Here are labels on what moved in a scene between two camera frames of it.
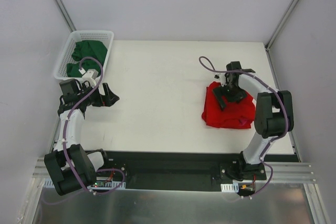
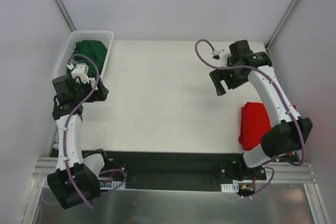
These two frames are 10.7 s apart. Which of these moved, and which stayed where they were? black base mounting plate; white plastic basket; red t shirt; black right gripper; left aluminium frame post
Moved: red t shirt; black right gripper
Stayed: white plastic basket; black base mounting plate; left aluminium frame post
